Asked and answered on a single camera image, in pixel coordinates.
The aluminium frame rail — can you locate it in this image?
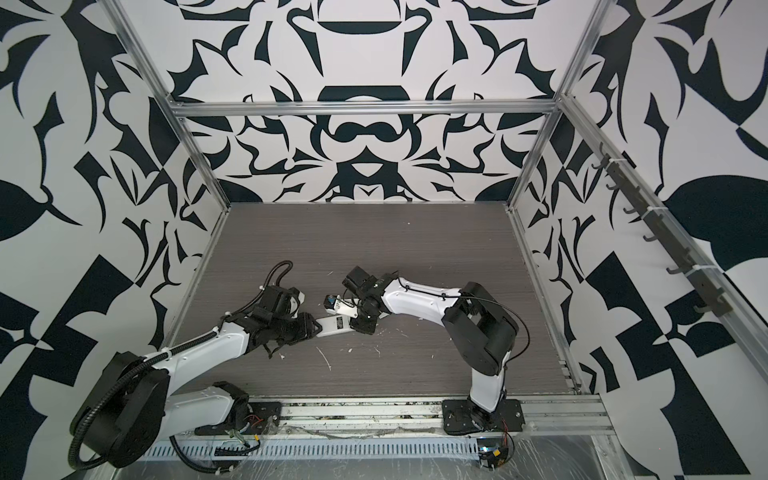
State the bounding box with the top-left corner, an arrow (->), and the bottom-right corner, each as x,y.
170,99 -> 556,118

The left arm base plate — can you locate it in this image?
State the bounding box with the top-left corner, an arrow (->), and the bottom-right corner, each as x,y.
194,401 -> 282,436

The white red remote control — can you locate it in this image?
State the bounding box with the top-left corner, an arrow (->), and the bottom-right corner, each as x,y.
315,315 -> 353,338

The white slotted cable duct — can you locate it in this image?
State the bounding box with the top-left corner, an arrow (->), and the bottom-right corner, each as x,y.
179,437 -> 479,461

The black wall hook rail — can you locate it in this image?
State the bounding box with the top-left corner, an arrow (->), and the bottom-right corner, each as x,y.
592,143 -> 734,317

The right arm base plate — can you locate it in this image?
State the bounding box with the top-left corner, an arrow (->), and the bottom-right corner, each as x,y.
441,398 -> 526,436

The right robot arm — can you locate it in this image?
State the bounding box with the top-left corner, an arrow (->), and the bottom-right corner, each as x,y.
329,267 -> 522,414

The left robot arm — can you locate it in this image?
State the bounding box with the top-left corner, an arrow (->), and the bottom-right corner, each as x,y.
67,260 -> 321,471

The small electronics board right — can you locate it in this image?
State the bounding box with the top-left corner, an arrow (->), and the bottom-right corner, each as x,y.
477,436 -> 516,470

